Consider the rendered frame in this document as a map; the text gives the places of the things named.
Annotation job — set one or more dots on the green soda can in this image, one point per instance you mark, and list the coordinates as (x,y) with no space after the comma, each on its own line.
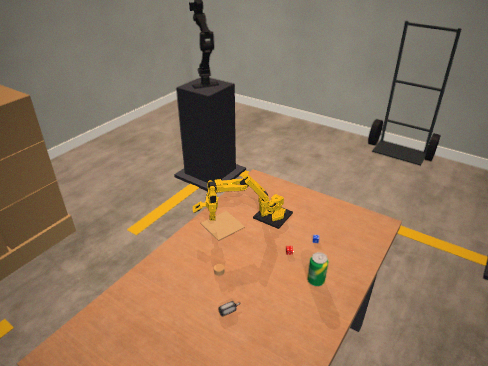
(317,269)

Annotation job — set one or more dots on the tan flat mat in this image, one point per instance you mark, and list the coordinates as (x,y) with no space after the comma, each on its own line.
(224,225)

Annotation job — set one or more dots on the tan short cylinder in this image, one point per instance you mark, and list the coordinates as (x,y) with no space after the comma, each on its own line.
(219,269)

